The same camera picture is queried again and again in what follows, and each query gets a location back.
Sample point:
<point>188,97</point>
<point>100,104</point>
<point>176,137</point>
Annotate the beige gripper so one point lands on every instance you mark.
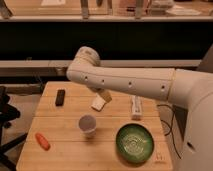
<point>103,93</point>

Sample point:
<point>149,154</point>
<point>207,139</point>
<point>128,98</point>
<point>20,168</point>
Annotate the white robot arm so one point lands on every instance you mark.
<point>188,89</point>

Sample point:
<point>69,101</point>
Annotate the white sponge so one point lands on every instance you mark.
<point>98,103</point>

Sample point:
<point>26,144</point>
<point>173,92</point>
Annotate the white tube bottle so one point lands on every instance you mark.
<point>136,108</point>

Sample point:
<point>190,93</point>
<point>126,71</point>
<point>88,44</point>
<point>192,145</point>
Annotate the white paper cup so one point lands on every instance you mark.
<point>87,124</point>

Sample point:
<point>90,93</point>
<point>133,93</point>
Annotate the green bowl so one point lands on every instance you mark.
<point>134,143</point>

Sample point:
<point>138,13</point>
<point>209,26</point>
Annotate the orange carrot toy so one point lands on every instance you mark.
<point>42,141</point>

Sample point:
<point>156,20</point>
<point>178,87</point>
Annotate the black office chair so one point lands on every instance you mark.
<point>8,113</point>

